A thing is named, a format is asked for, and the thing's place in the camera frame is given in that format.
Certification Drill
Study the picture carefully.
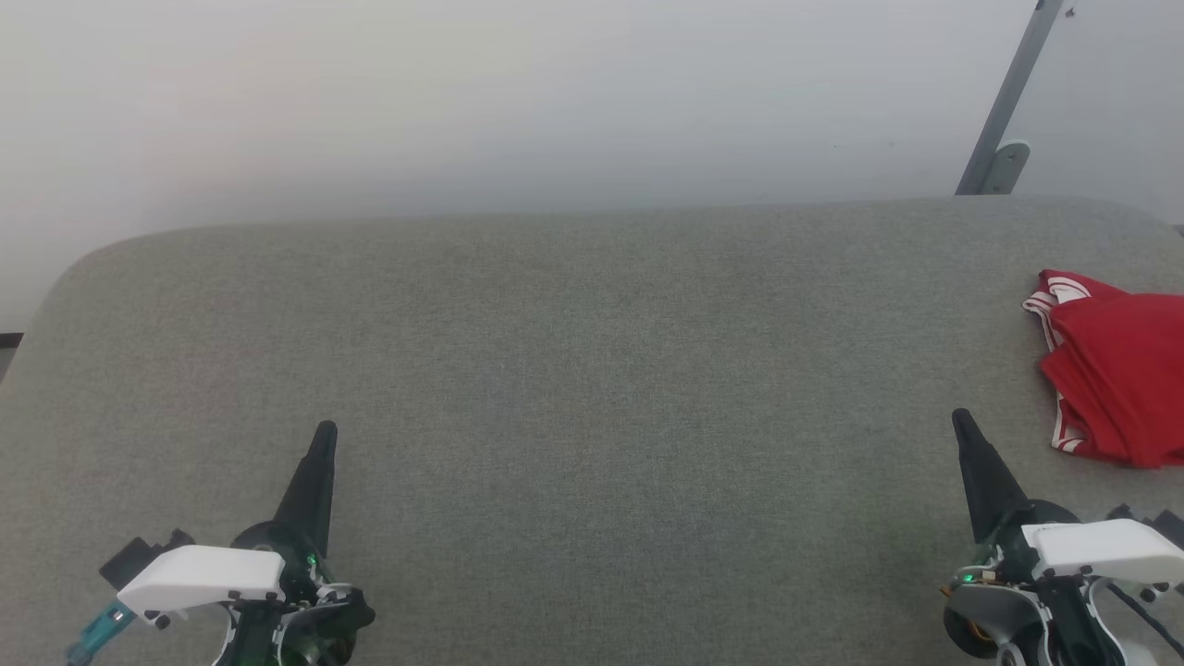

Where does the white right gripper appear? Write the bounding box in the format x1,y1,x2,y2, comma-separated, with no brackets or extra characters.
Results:
951,408,1184,586

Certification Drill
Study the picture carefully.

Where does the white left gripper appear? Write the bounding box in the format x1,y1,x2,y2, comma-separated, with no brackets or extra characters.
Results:
117,420,339,618

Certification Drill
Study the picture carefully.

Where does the red and white jersey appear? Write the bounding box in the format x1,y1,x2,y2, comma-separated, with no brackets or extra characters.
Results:
1022,269,1184,470

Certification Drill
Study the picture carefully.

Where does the teal left camera connector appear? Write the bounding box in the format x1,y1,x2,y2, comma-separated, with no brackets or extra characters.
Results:
65,599,140,666

